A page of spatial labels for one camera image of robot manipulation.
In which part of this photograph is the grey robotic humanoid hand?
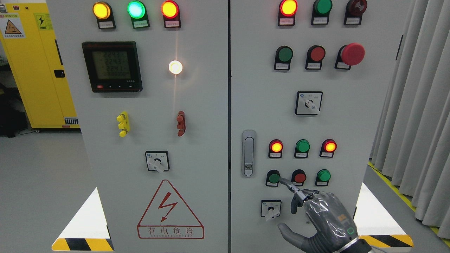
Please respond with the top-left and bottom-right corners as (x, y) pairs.
(277, 178), (371, 253)

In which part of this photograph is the green start push button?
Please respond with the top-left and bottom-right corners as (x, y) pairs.
(265, 169), (280, 187)

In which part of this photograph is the lower right green push button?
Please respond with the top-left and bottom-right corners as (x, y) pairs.
(315, 169), (331, 186)

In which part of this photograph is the lower red push button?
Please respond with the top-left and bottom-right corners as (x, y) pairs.
(291, 169), (307, 186)

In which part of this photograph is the red push button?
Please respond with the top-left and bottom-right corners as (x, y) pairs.
(291, 169), (307, 186)
(305, 45), (326, 70)

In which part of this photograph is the red mushroom emergency stop button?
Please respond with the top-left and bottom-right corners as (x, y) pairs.
(334, 42), (365, 70)

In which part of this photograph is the upper red push button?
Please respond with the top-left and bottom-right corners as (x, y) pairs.
(305, 45), (326, 70)

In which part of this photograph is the upper green push button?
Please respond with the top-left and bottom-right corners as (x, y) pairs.
(274, 45), (294, 71)

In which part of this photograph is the right white hazard-striped base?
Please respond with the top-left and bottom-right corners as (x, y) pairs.
(354, 184), (414, 253)

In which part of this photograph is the white hazard-striped base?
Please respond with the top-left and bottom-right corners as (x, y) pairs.
(354, 184), (414, 253)
(51, 188), (114, 253)

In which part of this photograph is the lower right red indicator lamp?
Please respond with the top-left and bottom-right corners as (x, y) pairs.
(319, 139), (337, 158)

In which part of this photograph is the red indicator lamp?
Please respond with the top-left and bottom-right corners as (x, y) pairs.
(161, 0), (181, 28)
(277, 0), (298, 27)
(268, 139), (283, 158)
(319, 139), (337, 158)

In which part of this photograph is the lower middle green indicator lamp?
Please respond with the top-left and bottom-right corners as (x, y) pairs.
(294, 139), (311, 158)

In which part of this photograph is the green indicator lamp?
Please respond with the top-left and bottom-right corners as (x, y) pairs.
(311, 0), (333, 25)
(294, 139), (311, 158)
(127, 0), (150, 29)

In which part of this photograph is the lower left red indicator lamp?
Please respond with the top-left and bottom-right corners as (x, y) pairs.
(268, 139), (283, 158)

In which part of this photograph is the yellow floor marking tape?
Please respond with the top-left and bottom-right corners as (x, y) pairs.
(367, 161), (450, 248)

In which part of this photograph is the grey pleated curtain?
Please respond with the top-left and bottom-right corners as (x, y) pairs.
(371, 0), (450, 240)

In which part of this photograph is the red triangle electrical warning sticker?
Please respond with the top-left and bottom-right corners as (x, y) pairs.
(137, 180), (205, 240)

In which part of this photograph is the red test terminal block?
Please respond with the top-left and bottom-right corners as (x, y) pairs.
(176, 111), (186, 137)

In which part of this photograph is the grey electrical control cabinet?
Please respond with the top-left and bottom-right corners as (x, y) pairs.
(46, 0), (412, 253)

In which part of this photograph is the dark red buzzer lamp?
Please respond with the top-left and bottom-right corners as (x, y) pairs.
(343, 0), (367, 25)

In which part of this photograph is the green indicator lamp top right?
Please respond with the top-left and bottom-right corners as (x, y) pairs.
(311, 0), (333, 25)

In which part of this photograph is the red indicator lamp top right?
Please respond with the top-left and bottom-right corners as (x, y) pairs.
(277, 0), (298, 27)

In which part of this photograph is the white glowing indicator lamp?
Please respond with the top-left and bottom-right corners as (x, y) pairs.
(168, 60), (183, 75)

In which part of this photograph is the yellow test terminal block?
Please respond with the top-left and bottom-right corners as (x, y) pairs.
(116, 111), (130, 137)

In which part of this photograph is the left white hazard-striped base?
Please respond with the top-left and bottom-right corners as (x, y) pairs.
(51, 188), (114, 253)

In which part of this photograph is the red indicator lamp top left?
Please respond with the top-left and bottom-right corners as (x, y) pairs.
(161, 0), (181, 28)

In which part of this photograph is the black digital power meter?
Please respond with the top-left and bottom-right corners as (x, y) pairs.
(82, 41), (143, 93)

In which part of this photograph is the green indicator lamp top left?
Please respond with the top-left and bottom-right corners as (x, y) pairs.
(127, 0), (150, 29)

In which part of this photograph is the yellow indicator lamp top left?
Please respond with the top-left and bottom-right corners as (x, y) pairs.
(92, 1), (116, 30)

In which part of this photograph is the yellow safety storage cabinet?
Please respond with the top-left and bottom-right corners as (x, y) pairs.
(1, 1), (80, 129)

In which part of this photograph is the lower rotary selector switch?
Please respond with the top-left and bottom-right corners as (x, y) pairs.
(260, 200), (282, 222)

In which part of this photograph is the silver cabinet door handle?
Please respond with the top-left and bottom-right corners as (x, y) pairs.
(242, 130), (257, 177)

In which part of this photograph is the upper right rotary selector switch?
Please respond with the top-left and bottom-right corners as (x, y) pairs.
(295, 91), (323, 116)

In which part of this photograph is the left door rotary selector switch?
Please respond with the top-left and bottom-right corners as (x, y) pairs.
(145, 151), (170, 173)

